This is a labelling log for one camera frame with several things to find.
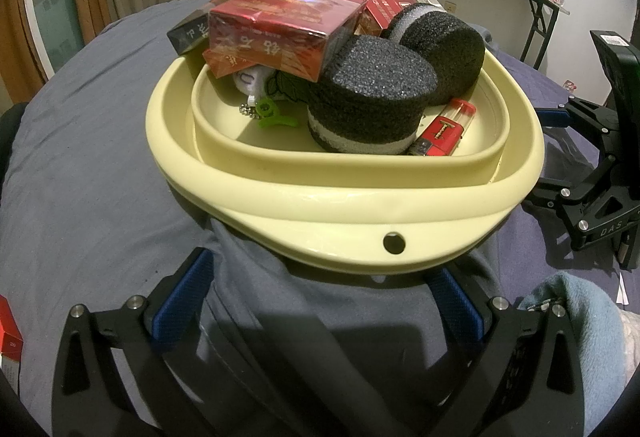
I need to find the black foam cylinder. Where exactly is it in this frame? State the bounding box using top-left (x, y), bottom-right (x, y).
top-left (382, 2), bottom-right (487, 106)
top-left (306, 34), bottom-right (439, 156)

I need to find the pale yellow plastic basin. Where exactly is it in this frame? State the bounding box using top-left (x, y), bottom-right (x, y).
top-left (145, 24), bottom-right (546, 275)

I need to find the black cigarette pack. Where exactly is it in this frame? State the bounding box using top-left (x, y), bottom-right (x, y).
top-left (166, 0), bottom-right (271, 57)

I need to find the red lighter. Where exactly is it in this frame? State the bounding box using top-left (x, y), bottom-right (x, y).
top-left (407, 98), bottom-right (476, 158)

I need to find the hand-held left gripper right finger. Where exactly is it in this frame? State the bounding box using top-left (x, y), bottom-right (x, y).
top-left (427, 263), bottom-right (586, 437)

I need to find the white plush keychain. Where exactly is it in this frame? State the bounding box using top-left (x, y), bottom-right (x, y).
top-left (231, 64), bottom-right (313, 119)

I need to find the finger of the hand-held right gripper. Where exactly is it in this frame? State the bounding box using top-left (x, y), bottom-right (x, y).
top-left (521, 152), bottom-right (613, 233)
top-left (532, 97), bottom-right (621, 134)

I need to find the red and silver cigarette pack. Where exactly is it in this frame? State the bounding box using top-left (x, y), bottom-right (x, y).
top-left (356, 0), bottom-right (446, 31)

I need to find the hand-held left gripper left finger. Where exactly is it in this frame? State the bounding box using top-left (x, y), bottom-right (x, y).
top-left (52, 247), bottom-right (221, 437)

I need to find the blue-grey fleece towel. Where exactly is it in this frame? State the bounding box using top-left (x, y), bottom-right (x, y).
top-left (517, 271), bottom-right (632, 420)

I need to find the grey quilt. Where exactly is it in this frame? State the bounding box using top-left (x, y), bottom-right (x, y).
top-left (0, 0), bottom-right (501, 437)

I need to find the green plastic clip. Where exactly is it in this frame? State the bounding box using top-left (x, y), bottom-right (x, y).
top-left (256, 98), bottom-right (301, 131)

